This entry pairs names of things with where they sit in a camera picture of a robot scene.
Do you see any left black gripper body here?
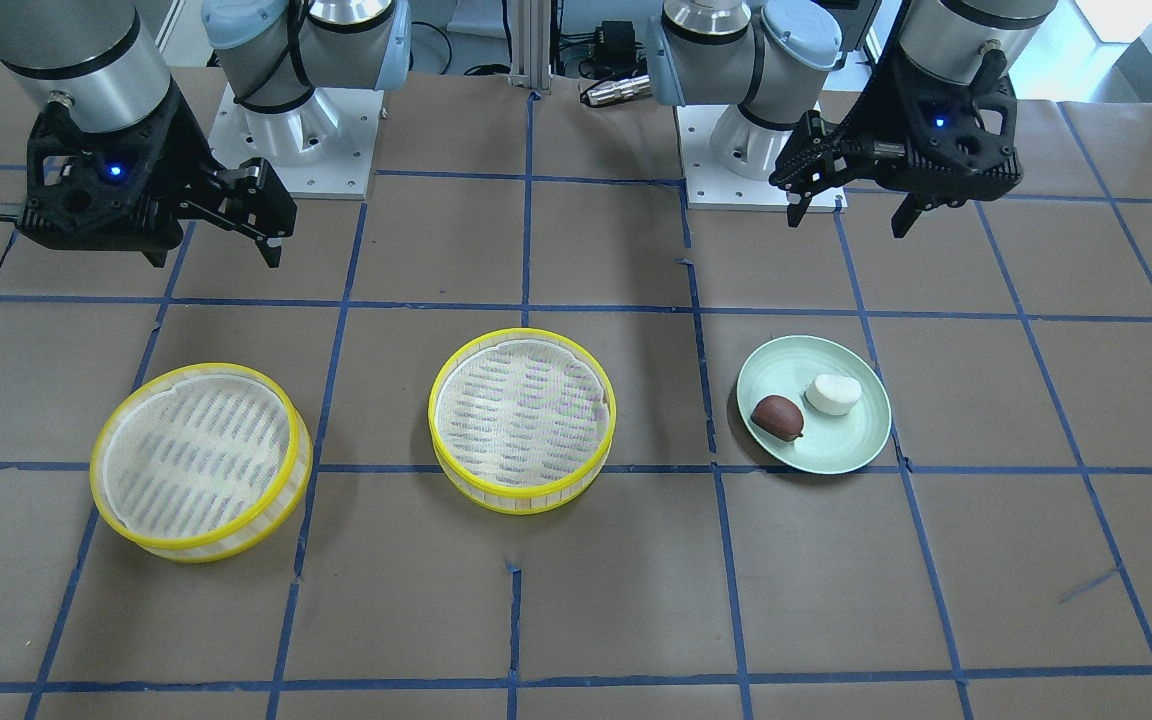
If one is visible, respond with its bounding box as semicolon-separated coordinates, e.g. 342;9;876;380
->
856;46;1024;195

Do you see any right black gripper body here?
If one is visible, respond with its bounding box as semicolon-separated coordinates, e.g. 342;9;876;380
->
15;81;218;268

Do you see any black cable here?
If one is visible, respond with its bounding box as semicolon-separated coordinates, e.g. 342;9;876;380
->
410;0;517;78

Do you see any aluminium frame post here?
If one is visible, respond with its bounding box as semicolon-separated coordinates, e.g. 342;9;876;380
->
506;1;558;94

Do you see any brown bun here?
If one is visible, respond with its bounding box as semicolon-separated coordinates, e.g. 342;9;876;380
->
750;395;806;444

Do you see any white bun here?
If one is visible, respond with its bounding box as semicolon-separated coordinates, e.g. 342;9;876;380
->
804;373;863;416

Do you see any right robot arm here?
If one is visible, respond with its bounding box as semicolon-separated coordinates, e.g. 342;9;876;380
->
0;1;411;268

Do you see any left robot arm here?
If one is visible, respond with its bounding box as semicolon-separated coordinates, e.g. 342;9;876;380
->
645;1;1055;238

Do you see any light green plate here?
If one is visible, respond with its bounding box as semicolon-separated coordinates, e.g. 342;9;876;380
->
736;334;892;475

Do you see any yellow steamer basket moved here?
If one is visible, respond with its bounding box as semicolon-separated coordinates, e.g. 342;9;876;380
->
90;363;314;564

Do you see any black power adapter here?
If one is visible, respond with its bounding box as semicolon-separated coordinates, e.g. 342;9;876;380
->
590;20;637;67

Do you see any yellow steamer basket centre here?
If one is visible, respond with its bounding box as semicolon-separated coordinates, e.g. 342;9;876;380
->
429;328;617;515

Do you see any silver cylindrical connector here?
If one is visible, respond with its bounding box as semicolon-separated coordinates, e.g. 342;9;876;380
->
579;76;652;108

